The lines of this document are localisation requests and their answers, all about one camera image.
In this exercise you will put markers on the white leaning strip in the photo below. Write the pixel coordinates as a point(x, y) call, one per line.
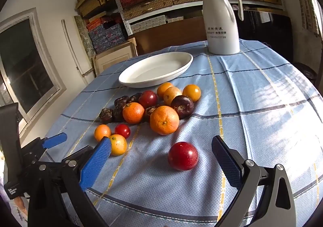
point(72, 47)

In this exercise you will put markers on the small orange citrus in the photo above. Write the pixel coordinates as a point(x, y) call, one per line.
point(164, 88)
point(102, 132)

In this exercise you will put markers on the brown wooden board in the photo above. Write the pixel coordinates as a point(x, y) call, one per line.
point(171, 35)

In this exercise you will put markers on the large orange mandarin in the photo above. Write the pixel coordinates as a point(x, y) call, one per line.
point(164, 119)

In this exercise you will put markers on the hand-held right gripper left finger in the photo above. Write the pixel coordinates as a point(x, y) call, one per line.
point(97, 160)

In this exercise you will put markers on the bright red plum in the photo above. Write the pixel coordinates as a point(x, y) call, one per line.
point(183, 155)

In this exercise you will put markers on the small yellow-orange citrus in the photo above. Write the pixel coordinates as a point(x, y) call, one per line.
point(191, 92)
point(119, 145)

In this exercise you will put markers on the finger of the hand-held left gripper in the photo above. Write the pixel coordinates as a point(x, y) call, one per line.
point(54, 139)

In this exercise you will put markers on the white oval plate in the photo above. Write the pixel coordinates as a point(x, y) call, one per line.
point(156, 70)

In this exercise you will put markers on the white metal shelf rack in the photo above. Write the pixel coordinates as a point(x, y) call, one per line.
point(118, 2)

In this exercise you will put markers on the small tan-yellow citrus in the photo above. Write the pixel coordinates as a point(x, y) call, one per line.
point(172, 95)

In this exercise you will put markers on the dark purple plum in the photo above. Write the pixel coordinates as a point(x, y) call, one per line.
point(182, 106)

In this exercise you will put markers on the red cherry tomato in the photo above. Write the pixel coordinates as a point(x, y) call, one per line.
point(122, 131)

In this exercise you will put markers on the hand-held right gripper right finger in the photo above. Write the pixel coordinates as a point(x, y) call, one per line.
point(227, 164)

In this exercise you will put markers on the blue checked tablecloth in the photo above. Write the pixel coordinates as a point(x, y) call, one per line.
point(252, 105)

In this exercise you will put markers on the green marbled panel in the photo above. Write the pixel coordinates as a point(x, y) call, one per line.
point(83, 32)

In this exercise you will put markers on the black round object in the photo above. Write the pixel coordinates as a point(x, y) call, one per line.
point(306, 73)

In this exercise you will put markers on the white thermos jug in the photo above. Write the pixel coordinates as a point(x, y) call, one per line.
point(220, 20)

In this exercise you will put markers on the medium orange mandarin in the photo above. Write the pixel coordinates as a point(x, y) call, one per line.
point(133, 112)

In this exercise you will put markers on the beige framed panel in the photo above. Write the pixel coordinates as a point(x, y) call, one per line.
point(113, 56)

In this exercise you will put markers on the stack of blue floral boxes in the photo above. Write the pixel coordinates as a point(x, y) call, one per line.
point(106, 36)

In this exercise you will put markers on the dark water chestnut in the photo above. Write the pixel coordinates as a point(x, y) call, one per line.
point(106, 115)
point(134, 96)
point(117, 114)
point(120, 100)
point(149, 111)

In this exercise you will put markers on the dark red plum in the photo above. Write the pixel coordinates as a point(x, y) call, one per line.
point(147, 99)

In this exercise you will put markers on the white framed window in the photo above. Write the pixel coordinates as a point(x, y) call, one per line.
point(22, 65)

